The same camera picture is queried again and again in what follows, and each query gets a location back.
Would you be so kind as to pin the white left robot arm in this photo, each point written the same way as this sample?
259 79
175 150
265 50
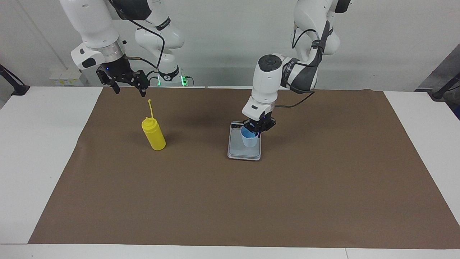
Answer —
267 82

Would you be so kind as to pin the dark grey panel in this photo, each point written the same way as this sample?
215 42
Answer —
445 68

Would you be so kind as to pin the white power strip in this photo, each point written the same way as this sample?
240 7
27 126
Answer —
66 77

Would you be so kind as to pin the light blue plastic cup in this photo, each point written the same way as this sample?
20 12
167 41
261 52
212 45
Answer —
249 140

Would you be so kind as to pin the brown table mat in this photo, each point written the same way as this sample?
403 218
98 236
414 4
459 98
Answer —
230 201

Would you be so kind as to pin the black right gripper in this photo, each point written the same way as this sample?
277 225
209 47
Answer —
122 73

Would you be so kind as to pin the black clamp stand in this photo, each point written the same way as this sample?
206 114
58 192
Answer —
440 94
18 88

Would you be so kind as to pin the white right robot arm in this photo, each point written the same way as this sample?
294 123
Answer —
93 28

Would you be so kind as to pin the silver digital kitchen scale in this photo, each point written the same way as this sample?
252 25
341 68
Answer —
239 153

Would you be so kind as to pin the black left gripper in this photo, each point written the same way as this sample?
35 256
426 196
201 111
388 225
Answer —
264 123

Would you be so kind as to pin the yellow squeeze bottle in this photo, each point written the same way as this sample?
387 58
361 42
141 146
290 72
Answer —
153 135

